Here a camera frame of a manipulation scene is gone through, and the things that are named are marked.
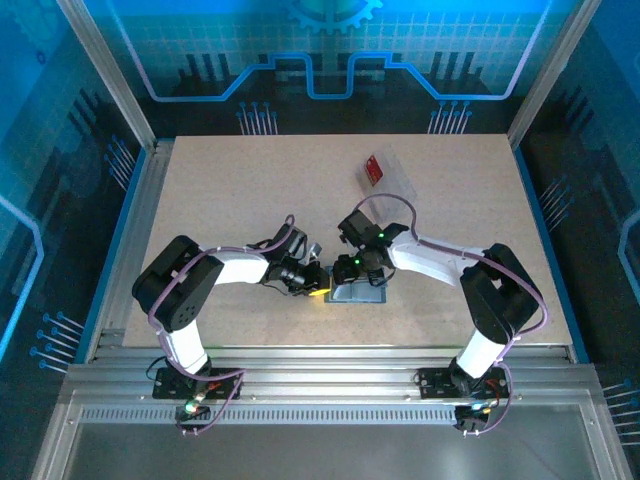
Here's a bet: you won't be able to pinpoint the aluminium corner post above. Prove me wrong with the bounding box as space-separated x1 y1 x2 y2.
55 0 157 151
507 0 604 149

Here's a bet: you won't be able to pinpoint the small LED control board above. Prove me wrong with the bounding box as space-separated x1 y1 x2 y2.
174 402 211 434
454 403 494 434

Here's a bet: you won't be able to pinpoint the aluminium front frame rails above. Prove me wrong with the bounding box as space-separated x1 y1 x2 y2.
58 343 604 407

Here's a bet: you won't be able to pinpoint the teal leather card holder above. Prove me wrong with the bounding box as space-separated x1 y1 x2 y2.
323 266 390 305

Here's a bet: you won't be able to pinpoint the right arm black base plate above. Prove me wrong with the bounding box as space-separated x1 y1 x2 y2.
417 367 512 401

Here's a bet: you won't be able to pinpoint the slotted grey cable duct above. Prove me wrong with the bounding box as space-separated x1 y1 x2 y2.
78 407 459 426

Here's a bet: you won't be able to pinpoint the blue table edge strip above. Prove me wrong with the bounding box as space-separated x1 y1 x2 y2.
74 147 151 364
513 144 591 364

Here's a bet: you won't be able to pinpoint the red credit card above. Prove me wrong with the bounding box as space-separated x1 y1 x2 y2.
363 154 385 186

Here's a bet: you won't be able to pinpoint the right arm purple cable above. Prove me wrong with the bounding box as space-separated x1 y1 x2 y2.
352 193 551 436

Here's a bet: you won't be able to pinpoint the grey metal sheet panel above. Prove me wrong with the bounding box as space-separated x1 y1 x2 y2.
59 403 606 480

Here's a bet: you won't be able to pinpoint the clear plastic sleeve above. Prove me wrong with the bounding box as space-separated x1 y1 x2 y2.
352 144 419 224

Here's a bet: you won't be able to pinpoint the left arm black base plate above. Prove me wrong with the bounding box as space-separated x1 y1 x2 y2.
152 366 242 401

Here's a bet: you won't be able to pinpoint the aluminium side rail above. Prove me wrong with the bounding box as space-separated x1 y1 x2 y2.
84 142 176 364

